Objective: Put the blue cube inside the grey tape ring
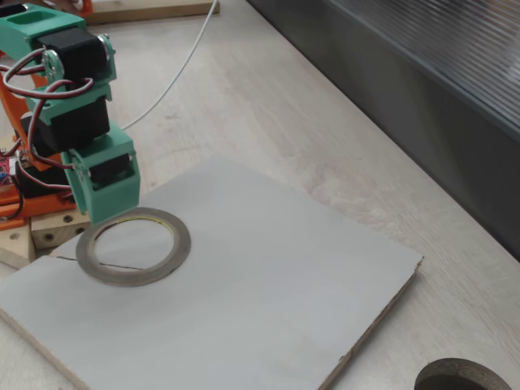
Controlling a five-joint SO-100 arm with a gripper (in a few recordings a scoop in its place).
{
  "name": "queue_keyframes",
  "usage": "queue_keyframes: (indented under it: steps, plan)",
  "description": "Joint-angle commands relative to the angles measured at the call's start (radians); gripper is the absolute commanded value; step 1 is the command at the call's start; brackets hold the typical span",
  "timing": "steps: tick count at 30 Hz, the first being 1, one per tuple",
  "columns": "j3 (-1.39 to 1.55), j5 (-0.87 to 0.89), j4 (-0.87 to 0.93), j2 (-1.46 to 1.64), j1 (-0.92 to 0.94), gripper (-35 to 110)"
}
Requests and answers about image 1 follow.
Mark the light wooden base block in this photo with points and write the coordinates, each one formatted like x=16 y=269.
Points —
x=61 y=233

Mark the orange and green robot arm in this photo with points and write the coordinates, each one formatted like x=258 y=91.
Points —
x=20 y=38

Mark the long wooden plank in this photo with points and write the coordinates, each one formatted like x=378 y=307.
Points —
x=162 y=12

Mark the green gripper with servo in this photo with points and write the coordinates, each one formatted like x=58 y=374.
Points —
x=106 y=175

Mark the ribbed glass desk partition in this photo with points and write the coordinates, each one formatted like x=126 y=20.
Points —
x=447 y=101

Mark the white laminated particle board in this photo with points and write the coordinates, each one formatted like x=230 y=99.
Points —
x=243 y=284

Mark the red controller circuit board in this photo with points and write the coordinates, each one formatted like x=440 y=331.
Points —
x=4 y=170

